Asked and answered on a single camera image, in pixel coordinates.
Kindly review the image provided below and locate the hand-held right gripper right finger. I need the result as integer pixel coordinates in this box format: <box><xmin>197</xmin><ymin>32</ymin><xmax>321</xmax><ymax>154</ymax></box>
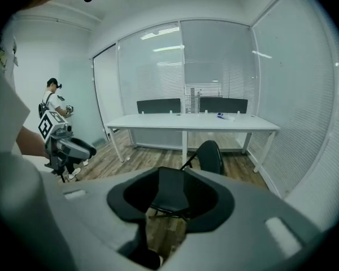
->
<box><xmin>158</xmin><ymin>168</ymin><xmax>323</xmax><ymax>271</ymax></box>

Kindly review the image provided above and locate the person's white printed shirt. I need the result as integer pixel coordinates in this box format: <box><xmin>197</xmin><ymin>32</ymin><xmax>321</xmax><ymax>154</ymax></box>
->
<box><xmin>0</xmin><ymin>12</ymin><xmax>74</xmax><ymax>271</ymax></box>

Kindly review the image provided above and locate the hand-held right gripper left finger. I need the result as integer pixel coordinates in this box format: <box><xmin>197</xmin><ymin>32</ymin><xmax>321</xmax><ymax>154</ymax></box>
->
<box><xmin>41</xmin><ymin>167</ymin><xmax>160</xmax><ymax>271</ymax></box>

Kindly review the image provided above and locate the blue and white tube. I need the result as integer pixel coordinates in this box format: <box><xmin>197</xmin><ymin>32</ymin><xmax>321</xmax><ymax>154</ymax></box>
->
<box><xmin>216</xmin><ymin>112</ymin><xmax>236</xmax><ymax>122</ymax></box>

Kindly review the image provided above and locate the white office desk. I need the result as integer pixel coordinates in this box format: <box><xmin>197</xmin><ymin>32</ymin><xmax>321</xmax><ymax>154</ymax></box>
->
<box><xmin>105</xmin><ymin>113</ymin><xmax>281</xmax><ymax>173</ymax></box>

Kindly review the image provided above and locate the person's left forearm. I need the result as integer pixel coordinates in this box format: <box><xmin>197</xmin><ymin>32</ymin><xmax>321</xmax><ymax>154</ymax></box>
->
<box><xmin>15</xmin><ymin>125</ymin><xmax>50</xmax><ymax>161</ymax></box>

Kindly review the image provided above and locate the black desk partition panel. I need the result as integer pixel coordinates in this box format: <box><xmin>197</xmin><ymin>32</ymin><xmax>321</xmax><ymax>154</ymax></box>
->
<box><xmin>136</xmin><ymin>98</ymin><xmax>181</xmax><ymax>115</ymax></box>
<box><xmin>199</xmin><ymin>97</ymin><xmax>249</xmax><ymax>114</ymax></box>

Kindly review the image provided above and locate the frosted glass door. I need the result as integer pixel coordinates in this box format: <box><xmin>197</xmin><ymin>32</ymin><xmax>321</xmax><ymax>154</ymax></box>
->
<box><xmin>58</xmin><ymin>57</ymin><xmax>106</xmax><ymax>149</ymax></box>

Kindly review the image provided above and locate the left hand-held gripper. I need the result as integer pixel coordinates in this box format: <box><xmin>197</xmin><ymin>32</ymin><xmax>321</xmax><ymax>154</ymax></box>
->
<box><xmin>38</xmin><ymin>110</ymin><xmax>98</xmax><ymax>183</ymax></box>

